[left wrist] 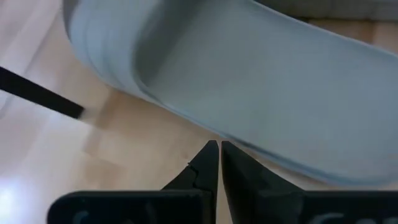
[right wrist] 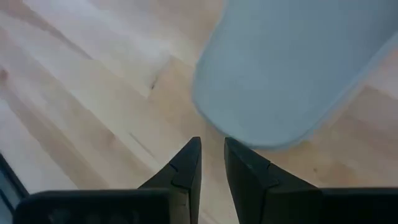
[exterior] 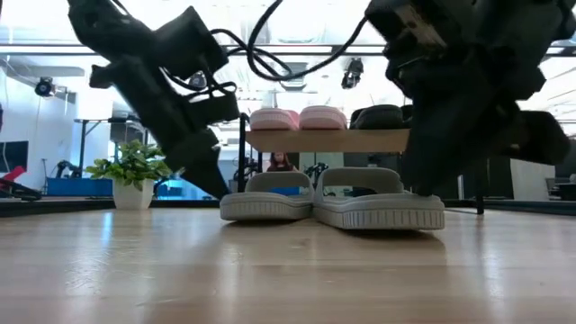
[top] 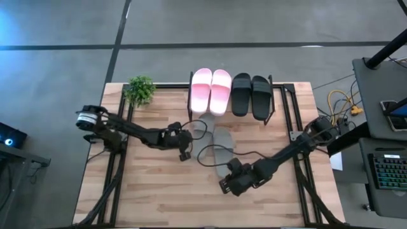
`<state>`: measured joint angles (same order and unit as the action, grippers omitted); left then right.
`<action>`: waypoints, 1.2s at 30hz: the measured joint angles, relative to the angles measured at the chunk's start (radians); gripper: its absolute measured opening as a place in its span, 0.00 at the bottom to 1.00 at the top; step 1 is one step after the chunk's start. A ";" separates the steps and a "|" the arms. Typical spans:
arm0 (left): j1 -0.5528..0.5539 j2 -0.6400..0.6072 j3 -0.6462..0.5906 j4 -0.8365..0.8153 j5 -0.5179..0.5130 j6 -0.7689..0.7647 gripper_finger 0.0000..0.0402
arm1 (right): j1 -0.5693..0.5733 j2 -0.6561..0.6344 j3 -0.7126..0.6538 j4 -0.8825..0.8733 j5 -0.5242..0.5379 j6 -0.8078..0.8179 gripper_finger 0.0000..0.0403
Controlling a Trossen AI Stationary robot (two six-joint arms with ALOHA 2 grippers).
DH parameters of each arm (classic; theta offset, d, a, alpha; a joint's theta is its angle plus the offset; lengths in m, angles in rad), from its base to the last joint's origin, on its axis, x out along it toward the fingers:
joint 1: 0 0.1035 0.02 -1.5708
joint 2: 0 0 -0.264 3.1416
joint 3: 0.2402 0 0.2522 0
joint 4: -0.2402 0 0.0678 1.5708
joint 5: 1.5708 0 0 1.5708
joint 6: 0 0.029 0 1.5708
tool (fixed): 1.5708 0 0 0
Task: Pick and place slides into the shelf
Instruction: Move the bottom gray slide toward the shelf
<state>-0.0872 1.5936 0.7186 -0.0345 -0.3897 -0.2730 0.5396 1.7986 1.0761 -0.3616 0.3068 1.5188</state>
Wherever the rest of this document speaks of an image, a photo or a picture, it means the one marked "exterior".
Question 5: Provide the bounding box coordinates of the wooden shelf with black frame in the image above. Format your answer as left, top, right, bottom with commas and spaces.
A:
237, 112, 488, 216

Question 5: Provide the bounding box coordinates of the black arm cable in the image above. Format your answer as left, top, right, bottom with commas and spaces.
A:
246, 0, 371, 83
161, 26, 293, 101

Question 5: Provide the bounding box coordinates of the black overhead frame bar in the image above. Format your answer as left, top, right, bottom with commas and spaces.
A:
0, 43, 576, 59

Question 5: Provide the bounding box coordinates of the grey slide sandal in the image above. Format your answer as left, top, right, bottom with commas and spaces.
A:
311, 166, 446, 231
219, 171, 315, 222

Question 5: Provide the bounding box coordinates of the black background table frame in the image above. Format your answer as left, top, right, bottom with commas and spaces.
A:
74, 116, 150, 172

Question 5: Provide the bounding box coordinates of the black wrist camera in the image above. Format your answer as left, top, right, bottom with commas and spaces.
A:
364, 0, 451, 58
155, 6, 230, 81

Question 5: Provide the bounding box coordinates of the potted green plant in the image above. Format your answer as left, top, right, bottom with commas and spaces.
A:
84, 138, 176, 212

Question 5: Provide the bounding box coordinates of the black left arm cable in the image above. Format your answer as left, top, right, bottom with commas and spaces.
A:
161, 26, 293, 101

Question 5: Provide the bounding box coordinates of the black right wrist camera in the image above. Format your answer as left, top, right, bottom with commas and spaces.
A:
364, 0, 451, 58

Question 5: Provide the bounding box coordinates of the black ceiling spotlight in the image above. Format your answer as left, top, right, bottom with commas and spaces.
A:
34, 76, 57, 98
188, 70, 208, 90
339, 57, 365, 91

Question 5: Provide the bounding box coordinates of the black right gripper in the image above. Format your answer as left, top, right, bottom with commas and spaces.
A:
387, 0, 576, 198

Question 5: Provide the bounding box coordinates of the blue bin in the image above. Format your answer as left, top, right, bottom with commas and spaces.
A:
44, 176, 114, 198
268, 186, 302, 197

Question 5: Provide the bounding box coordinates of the person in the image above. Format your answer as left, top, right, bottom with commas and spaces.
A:
265, 151, 299, 174

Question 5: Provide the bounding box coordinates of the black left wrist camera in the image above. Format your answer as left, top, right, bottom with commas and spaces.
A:
155, 6, 230, 81

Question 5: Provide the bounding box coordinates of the dark monitor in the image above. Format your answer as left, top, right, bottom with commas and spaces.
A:
0, 139, 30, 175

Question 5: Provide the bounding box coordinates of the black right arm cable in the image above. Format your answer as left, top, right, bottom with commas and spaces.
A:
246, 0, 371, 83

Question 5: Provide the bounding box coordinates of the red object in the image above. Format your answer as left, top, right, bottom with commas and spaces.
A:
0, 165, 28, 193

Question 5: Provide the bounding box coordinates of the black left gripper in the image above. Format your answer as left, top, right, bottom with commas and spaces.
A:
88, 56, 241, 201

